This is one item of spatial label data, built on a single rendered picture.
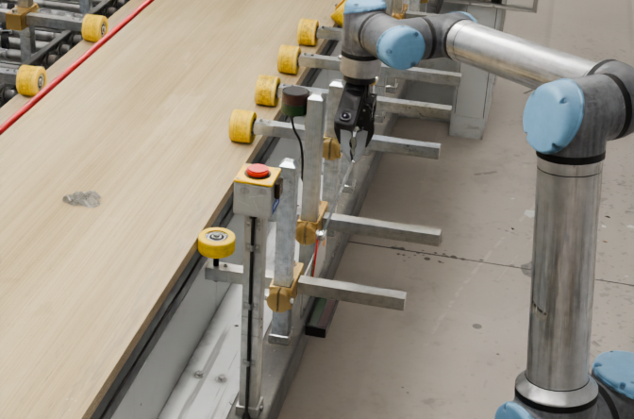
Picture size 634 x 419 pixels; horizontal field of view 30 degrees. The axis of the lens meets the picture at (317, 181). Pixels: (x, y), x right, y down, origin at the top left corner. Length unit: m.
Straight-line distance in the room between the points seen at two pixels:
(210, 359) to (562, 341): 0.87
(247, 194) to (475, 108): 3.27
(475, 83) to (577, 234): 3.22
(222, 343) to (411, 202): 2.14
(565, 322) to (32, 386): 0.93
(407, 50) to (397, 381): 1.49
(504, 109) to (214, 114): 2.75
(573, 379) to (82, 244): 1.04
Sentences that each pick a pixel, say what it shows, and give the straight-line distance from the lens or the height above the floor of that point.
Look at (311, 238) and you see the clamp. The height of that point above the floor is 0.84.
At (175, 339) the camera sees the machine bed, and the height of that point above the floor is 0.74.
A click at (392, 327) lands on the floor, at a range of 3.93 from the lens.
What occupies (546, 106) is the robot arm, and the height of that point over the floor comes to 1.41.
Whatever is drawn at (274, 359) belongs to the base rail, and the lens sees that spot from 2.52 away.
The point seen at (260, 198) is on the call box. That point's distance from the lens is 2.08.
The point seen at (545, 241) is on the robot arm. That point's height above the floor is 1.17.
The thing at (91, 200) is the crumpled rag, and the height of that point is 0.91.
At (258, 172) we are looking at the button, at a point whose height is 1.23.
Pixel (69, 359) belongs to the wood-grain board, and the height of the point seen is 0.90.
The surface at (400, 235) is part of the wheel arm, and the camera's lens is 2.71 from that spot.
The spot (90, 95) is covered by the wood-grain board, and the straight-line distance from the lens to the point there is 3.25.
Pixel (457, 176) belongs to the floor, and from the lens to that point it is 4.97.
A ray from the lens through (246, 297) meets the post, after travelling 2.21.
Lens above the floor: 2.15
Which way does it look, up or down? 26 degrees down
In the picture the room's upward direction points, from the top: 4 degrees clockwise
